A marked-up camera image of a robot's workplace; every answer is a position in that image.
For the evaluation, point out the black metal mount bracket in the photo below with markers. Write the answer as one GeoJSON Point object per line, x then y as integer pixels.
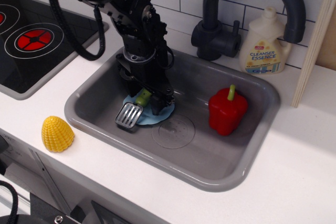
{"type": "Point", "coordinates": [40, 212]}

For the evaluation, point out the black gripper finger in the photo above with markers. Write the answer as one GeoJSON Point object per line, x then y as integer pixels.
{"type": "Point", "coordinates": [133, 87]}
{"type": "Point", "coordinates": [157, 104]}

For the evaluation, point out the light blue plate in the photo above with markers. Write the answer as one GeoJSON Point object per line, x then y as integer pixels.
{"type": "Point", "coordinates": [147, 117]}

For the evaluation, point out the cream cleanser bottle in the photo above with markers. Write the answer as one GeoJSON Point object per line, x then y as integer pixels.
{"type": "Point", "coordinates": [262, 52]}

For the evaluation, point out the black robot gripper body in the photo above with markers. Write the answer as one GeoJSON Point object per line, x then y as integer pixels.
{"type": "Point", "coordinates": [149, 72]}

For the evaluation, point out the grey spatula with green handle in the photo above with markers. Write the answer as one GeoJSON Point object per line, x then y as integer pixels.
{"type": "Point", "coordinates": [131, 111]}

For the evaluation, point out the wooden side panel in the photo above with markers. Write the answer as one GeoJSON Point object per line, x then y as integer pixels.
{"type": "Point", "coordinates": [318, 34]}

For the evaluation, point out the grey sink basin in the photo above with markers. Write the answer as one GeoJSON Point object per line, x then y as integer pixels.
{"type": "Point", "coordinates": [183, 145]}

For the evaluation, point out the yellow toy corn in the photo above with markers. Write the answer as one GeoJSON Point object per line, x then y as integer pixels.
{"type": "Point", "coordinates": [56, 134]}

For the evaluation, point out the red toy bell pepper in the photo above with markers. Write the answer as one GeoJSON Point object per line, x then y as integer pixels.
{"type": "Point", "coordinates": [226, 110]}

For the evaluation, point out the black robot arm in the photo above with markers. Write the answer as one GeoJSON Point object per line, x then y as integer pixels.
{"type": "Point", "coordinates": [145, 56]}

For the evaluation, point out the black toy stovetop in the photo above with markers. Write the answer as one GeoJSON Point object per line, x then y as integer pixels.
{"type": "Point", "coordinates": [34, 48]}

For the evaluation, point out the dark grey faucet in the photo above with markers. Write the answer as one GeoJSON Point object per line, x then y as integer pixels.
{"type": "Point", "coordinates": [212, 41]}

